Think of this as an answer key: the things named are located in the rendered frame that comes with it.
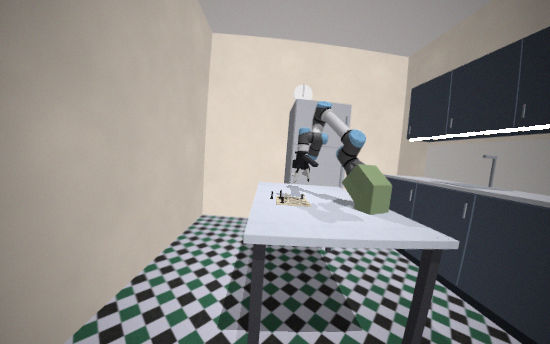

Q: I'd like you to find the chessboard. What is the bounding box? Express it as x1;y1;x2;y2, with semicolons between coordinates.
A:
276;196;312;207

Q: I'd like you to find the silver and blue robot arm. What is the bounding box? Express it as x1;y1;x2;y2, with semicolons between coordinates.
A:
297;101;366;176

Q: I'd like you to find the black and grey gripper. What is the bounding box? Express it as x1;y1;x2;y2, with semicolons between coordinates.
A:
291;151;310;183

